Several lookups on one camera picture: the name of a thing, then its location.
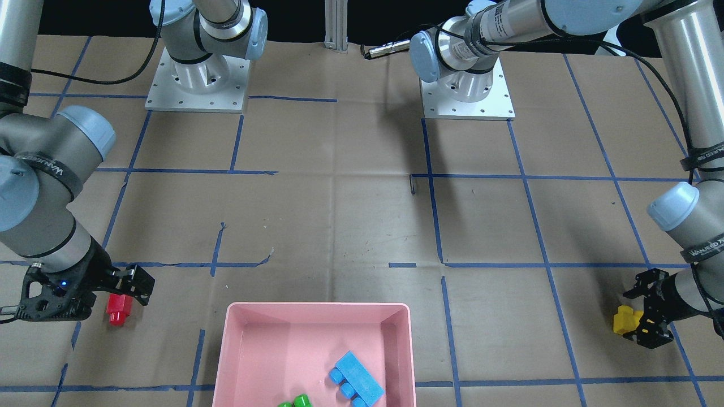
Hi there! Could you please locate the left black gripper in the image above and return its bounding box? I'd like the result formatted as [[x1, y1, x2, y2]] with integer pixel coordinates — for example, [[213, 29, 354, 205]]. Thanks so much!
[[622, 268, 686, 349]]

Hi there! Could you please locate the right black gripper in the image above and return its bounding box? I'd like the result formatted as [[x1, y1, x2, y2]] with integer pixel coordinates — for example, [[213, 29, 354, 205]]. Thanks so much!
[[16, 240, 156, 322]]

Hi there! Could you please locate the yellow toy block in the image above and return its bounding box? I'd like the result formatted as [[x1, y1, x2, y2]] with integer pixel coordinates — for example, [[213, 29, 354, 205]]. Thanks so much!
[[612, 305, 644, 336]]

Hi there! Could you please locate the red toy block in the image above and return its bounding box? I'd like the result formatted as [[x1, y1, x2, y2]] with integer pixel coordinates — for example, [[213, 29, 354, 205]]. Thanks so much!
[[106, 293, 133, 327]]

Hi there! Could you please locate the green toy block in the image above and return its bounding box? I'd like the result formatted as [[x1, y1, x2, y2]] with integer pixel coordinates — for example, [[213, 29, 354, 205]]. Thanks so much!
[[277, 393, 314, 407]]

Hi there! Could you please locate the blue toy block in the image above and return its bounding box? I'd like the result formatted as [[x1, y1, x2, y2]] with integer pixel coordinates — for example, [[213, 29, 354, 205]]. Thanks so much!
[[329, 351, 385, 406]]

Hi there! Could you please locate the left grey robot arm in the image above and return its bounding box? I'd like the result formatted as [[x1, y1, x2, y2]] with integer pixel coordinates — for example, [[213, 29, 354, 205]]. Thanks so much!
[[411, 1, 722, 349]]

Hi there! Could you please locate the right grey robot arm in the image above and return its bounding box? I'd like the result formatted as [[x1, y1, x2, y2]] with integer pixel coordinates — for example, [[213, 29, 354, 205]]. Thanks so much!
[[1, 1, 269, 324]]

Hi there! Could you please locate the pink plastic box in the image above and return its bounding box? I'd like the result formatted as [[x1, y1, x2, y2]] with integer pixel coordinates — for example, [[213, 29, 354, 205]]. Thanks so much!
[[212, 302, 417, 406]]

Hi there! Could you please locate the silver cylindrical connector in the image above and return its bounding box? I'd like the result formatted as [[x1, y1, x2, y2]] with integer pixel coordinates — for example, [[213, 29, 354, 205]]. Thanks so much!
[[360, 39, 410, 61]]

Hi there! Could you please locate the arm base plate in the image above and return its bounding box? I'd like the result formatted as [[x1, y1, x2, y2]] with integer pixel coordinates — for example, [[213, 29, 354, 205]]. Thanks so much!
[[145, 49, 252, 114], [419, 59, 516, 120]]

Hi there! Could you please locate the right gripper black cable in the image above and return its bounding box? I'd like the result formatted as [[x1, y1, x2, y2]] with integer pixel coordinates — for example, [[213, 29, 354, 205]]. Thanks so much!
[[28, 0, 166, 85]]

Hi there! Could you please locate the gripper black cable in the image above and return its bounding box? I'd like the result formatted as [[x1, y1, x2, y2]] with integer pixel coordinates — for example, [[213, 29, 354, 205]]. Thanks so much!
[[419, 23, 724, 187], [28, 0, 166, 85]]

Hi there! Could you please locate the aluminium frame post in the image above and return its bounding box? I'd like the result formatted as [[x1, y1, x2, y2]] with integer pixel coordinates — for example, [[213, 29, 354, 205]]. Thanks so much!
[[323, 0, 348, 53]]

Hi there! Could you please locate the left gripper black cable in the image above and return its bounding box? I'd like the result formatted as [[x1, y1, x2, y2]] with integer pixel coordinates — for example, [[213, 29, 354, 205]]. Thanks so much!
[[419, 23, 724, 187]]

